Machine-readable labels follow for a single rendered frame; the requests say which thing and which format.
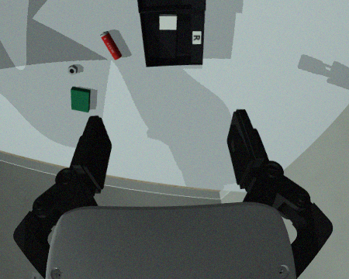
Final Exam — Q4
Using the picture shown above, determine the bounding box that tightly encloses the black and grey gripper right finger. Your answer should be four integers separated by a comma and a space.
227, 109, 333, 279

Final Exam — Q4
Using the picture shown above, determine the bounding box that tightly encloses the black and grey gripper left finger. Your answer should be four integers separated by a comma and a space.
13, 115, 112, 279

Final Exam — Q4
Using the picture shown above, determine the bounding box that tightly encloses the black rack of bins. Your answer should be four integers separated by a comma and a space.
137, 0, 206, 67

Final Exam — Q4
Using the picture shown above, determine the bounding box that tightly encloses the red battery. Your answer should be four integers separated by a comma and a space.
100, 31, 122, 60

